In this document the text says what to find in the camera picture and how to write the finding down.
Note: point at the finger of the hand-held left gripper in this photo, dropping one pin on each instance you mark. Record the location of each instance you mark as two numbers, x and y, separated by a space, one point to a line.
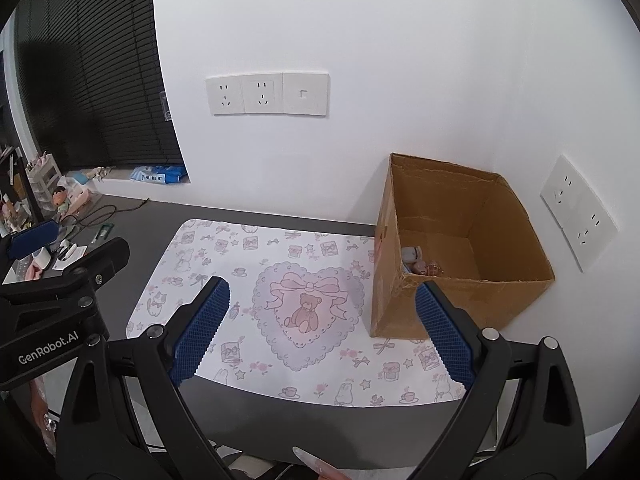
32 240
107 255

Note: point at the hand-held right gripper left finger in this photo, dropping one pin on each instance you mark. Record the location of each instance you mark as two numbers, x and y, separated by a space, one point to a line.
200 332

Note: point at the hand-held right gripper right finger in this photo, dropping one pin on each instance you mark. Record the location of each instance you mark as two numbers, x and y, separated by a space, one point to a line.
445 335

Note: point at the grey rounded case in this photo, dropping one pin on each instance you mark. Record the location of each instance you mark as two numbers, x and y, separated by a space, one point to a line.
412 254

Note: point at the brown cardboard box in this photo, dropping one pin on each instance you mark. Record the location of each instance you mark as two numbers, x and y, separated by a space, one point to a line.
505 240

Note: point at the person's left forearm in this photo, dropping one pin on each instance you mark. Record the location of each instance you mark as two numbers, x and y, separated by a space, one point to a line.
42 410

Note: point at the person's right hand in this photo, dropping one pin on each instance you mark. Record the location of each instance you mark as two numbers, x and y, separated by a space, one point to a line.
325 467

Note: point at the dark green hand tool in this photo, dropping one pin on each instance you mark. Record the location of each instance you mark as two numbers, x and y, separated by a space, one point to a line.
103 231

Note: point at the pink cloth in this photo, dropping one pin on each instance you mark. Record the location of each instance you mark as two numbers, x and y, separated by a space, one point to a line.
31 271

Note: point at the white paper sheet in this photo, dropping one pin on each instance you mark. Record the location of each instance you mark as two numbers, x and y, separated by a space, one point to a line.
70 255

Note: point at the small doll figure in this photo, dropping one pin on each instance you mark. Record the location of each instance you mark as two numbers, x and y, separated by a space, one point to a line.
61 201

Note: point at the black shelf with cosmetics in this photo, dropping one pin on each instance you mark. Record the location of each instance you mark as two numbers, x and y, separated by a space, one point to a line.
17 190

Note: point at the pink desk organizer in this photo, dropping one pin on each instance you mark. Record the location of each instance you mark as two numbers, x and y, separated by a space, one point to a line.
80 195

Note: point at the pile of pale trinkets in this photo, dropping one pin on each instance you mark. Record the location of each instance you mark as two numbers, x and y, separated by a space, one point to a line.
95 174

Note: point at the blue white packet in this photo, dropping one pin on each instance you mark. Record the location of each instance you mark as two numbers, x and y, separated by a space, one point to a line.
157 174

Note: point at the white pink printed mat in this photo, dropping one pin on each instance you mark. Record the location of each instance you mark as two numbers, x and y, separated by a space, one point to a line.
225 240

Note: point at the black window blinds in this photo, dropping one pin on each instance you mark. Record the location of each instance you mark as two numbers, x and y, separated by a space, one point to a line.
100 70

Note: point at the clear plastic wall hook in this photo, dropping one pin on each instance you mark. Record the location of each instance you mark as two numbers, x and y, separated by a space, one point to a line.
166 106

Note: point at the white wall socket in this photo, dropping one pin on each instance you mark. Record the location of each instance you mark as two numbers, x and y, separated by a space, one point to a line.
225 95
590 235
565 187
263 93

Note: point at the white wall data plate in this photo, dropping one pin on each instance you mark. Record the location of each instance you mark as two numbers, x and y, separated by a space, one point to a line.
306 94

